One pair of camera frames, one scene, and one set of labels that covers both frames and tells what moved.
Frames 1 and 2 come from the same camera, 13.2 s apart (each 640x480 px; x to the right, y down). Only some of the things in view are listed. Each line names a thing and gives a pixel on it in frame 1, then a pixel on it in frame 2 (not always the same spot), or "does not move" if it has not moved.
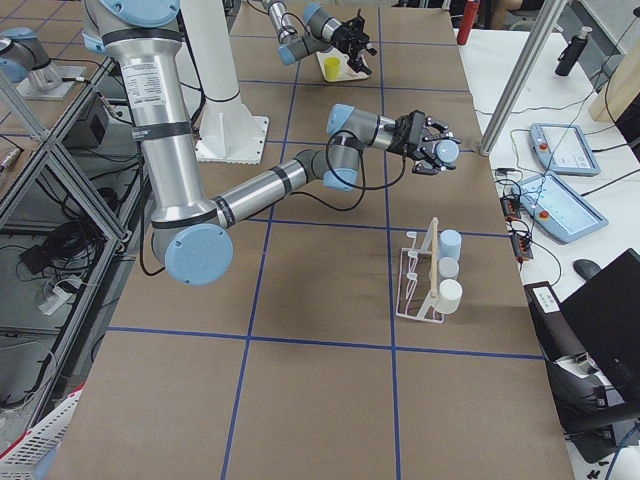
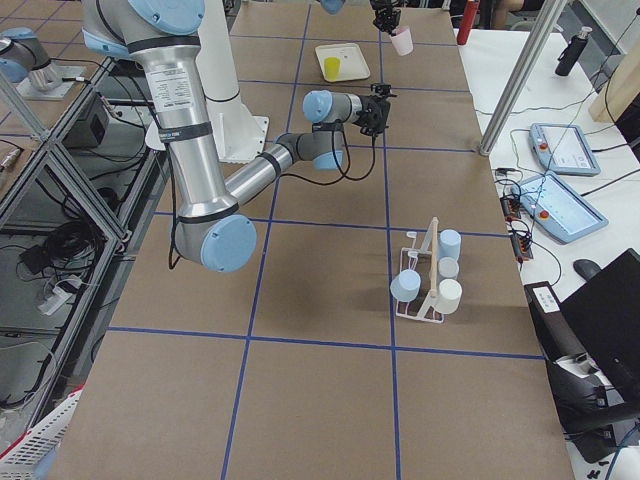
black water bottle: (572, 51) does not move
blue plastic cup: (447, 151) -> (405, 286)
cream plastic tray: (346, 72) does not move
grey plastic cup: (448, 267) does not move
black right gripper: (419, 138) -> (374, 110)
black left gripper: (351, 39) -> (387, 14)
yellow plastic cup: (332, 68) does not move
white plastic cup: (450, 296) does not move
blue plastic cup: (450, 243) does not move
